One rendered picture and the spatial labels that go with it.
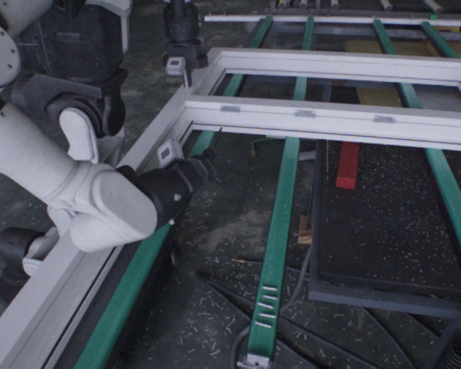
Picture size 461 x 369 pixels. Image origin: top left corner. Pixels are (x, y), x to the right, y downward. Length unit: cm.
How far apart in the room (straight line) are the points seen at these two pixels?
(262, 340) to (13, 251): 124
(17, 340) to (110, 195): 21
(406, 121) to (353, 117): 12
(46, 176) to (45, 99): 57
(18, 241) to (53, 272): 105
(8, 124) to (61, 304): 27
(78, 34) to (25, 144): 42
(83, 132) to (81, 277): 45
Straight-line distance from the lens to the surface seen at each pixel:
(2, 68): 46
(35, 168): 48
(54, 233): 163
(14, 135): 47
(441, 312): 106
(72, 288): 61
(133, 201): 51
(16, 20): 55
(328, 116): 96
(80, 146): 101
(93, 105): 98
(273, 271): 62
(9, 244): 166
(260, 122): 98
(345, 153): 137
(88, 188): 48
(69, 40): 86
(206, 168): 65
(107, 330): 59
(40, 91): 103
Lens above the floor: 134
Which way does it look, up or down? 37 degrees down
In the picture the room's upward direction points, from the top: 2 degrees counter-clockwise
